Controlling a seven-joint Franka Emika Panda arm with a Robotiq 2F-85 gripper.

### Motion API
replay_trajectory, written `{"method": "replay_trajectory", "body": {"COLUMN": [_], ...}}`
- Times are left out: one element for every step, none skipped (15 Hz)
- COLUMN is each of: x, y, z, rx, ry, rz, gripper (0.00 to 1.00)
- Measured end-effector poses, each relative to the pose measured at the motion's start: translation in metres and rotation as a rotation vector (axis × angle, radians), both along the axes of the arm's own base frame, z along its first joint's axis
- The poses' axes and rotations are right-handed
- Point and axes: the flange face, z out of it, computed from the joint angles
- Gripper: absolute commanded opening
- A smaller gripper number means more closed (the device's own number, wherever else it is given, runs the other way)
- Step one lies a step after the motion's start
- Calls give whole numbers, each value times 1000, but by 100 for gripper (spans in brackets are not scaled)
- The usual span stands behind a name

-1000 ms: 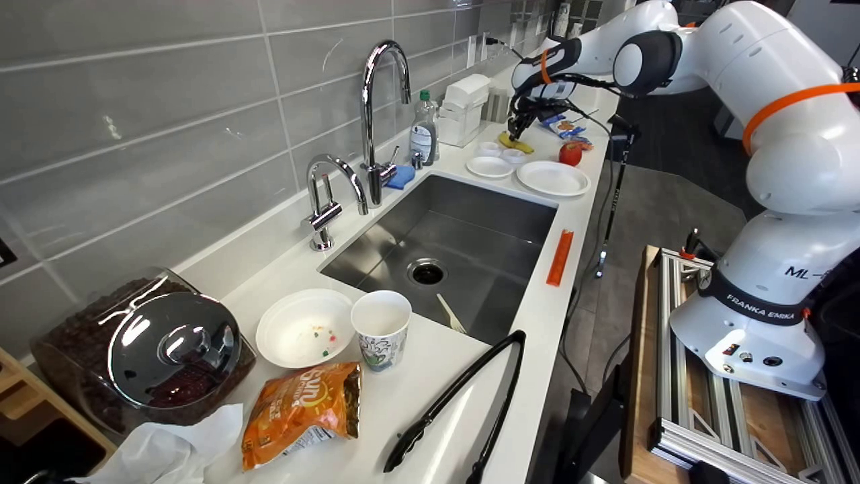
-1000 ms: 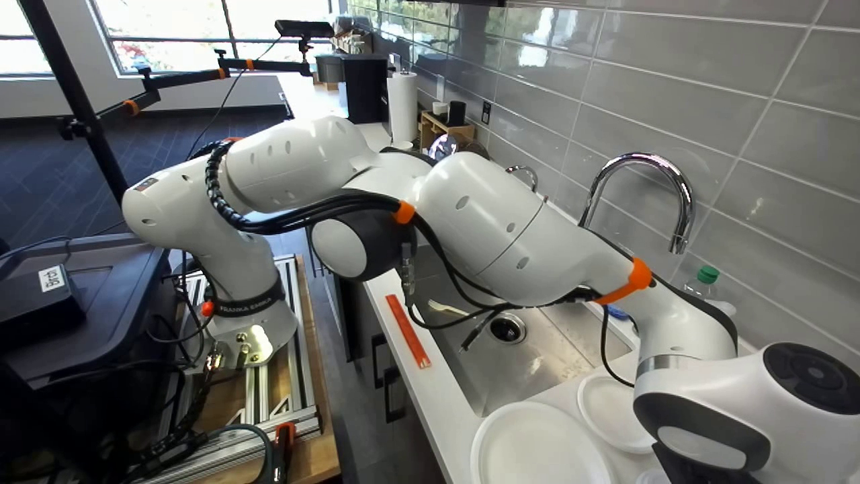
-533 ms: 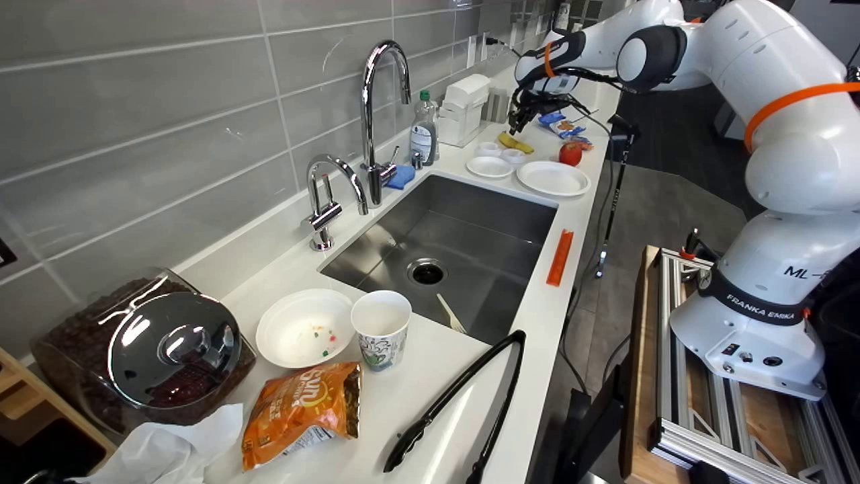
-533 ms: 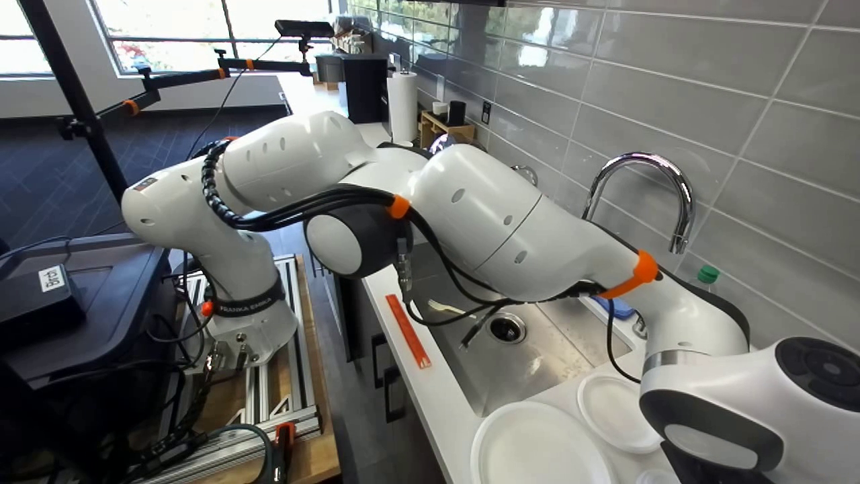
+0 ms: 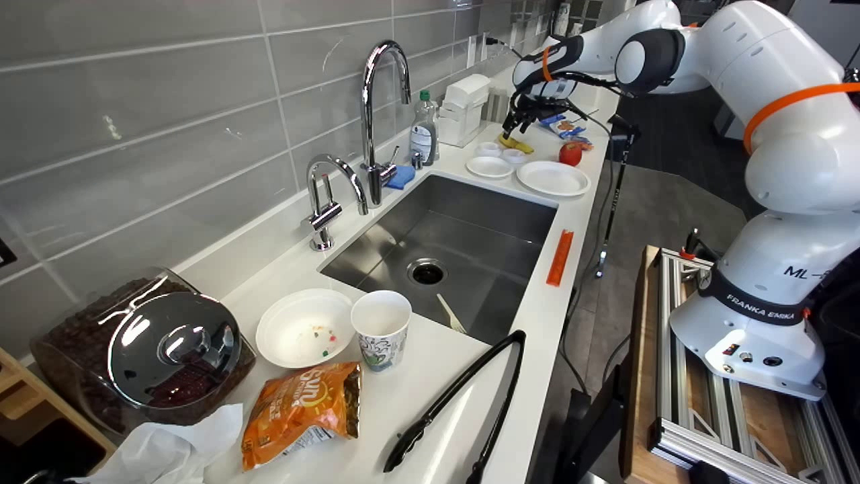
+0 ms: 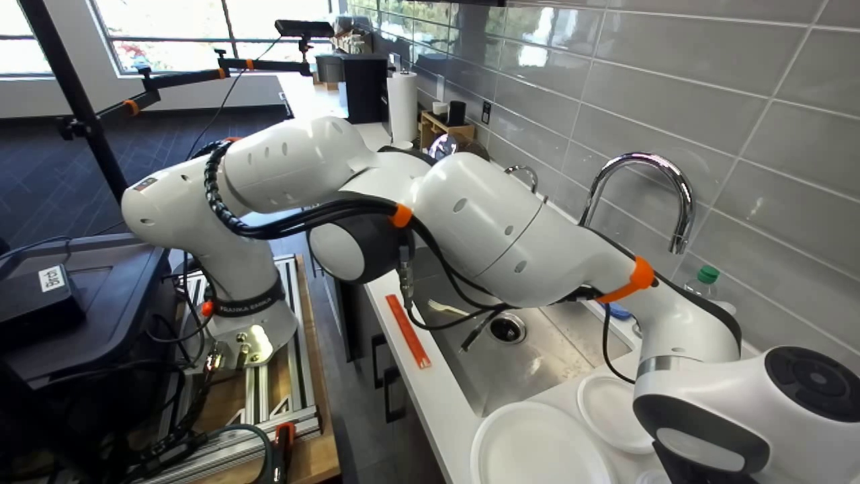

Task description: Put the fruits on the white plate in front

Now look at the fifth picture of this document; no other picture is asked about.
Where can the orange chips bag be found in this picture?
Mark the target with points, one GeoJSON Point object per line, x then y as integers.
{"type": "Point", "coordinates": [299, 406]}

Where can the small white plate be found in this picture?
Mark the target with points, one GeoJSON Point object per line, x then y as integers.
{"type": "Point", "coordinates": [491, 167]}

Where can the clear plastic lid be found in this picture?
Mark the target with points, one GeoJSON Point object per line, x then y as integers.
{"type": "Point", "coordinates": [491, 149]}

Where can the black kitchen tongs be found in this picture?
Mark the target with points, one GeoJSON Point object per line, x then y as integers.
{"type": "Point", "coordinates": [408, 444]}

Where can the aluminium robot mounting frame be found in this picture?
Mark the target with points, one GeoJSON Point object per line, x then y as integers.
{"type": "Point", "coordinates": [709, 438]}

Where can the pale utensil in sink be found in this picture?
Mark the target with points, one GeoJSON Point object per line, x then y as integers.
{"type": "Point", "coordinates": [449, 312]}

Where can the blue snack packet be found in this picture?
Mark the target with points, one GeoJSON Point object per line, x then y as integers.
{"type": "Point", "coordinates": [559, 124]}

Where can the stainless steel sink basin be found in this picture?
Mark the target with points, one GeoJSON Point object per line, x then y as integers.
{"type": "Point", "coordinates": [465, 223]}

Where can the tall chrome faucet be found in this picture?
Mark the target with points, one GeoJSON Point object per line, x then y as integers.
{"type": "Point", "coordinates": [366, 98]}

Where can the wooden shelf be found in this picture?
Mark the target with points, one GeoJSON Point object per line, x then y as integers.
{"type": "Point", "coordinates": [22, 393]}

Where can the orange strip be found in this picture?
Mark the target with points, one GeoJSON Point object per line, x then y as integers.
{"type": "Point", "coordinates": [559, 258]}

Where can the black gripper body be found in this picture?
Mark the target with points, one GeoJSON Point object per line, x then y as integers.
{"type": "Point", "coordinates": [541, 98]}

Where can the glass pot lid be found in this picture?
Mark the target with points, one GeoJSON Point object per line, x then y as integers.
{"type": "Point", "coordinates": [177, 351]}

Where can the metal cups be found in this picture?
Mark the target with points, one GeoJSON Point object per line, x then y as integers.
{"type": "Point", "coordinates": [498, 105]}

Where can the black camera tripod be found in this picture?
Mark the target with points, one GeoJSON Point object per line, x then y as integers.
{"type": "Point", "coordinates": [623, 144]}

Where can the clear green-capped soap bottle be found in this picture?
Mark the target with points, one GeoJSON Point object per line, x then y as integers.
{"type": "Point", "coordinates": [421, 136]}

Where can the dark base cabinet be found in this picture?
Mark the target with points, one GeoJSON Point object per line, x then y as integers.
{"type": "Point", "coordinates": [574, 432]}

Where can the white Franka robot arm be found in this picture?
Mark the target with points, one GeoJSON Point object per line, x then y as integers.
{"type": "Point", "coordinates": [808, 152]}

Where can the blue sponge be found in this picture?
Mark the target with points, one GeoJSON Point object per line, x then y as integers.
{"type": "Point", "coordinates": [402, 176]}

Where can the small chrome faucet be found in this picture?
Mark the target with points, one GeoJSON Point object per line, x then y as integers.
{"type": "Point", "coordinates": [319, 215]}

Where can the yellow banana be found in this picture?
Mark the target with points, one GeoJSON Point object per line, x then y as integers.
{"type": "Point", "coordinates": [514, 144]}

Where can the wooden base board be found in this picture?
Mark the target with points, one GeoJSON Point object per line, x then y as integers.
{"type": "Point", "coordinates": [637, 378]}

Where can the white paper cup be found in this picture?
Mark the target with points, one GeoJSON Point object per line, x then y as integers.
{"type": "Point", "coordinates": [383, 326]}

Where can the white bowl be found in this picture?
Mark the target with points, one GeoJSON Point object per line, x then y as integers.
{"type": "Point", "coordinates": [303, 328]}

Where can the sink drain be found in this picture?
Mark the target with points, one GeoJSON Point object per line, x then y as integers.
{"type": "Point", "coordinates": [426, 273]}

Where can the dark slow cooker pot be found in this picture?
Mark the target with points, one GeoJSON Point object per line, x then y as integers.
{"type": "Point", "coordinates": [68, 358]}

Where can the large white plate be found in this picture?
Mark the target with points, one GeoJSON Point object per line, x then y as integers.
{"type": "Point", "coordinates": [551, 179]}

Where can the white crumpled tissue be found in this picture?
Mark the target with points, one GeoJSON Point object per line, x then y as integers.
{"type": "Point", "coordinates": [162, 448]}

